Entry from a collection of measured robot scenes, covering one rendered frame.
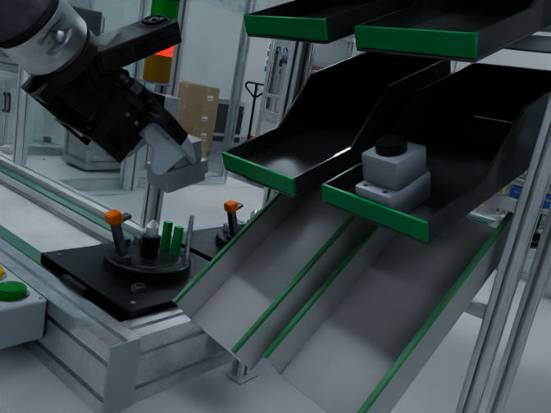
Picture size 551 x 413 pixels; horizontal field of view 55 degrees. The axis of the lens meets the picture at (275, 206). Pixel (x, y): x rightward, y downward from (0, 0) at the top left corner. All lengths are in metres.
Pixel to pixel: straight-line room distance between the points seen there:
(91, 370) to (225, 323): 0.18
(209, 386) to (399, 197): 0.44
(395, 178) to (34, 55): 0.35
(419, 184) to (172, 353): 0.42
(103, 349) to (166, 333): 0.09
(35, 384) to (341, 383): 0.42
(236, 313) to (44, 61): 0.35
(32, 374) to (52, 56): 0.45
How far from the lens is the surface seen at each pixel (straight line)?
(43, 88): 0.56
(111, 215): 0.81
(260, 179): 0.59
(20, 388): 0.79
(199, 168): 0.70
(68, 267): 0.87
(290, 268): 0.67
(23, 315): 0.79
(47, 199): 1.35
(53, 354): 0.82
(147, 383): 0.77
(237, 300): 0.68
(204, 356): 0.82
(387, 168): 0.50
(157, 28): 0.61
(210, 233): 1.12
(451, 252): 0.64
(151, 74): 1.03
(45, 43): 0.53
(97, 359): 0.72
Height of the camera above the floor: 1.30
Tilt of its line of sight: 13 degrees down
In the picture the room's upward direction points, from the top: 11 degrees clockwise
